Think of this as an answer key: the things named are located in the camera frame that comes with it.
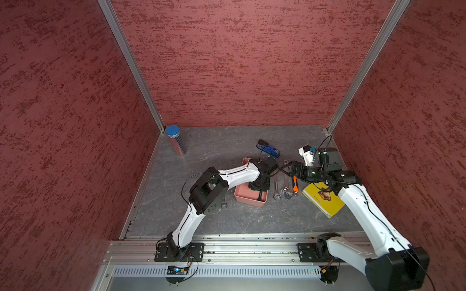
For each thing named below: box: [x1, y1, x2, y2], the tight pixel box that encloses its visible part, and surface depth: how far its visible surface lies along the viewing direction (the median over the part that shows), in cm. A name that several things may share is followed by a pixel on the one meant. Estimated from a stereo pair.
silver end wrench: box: [220, 199, 229, 210], surface depth 88 cm
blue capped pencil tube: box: [165, 124, 187, 156], surface depth 97 cm
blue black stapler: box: [256, 138, 281, 159], surface depth 111 cm
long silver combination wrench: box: [273, 170, 283, 201], surface depth 96 cm
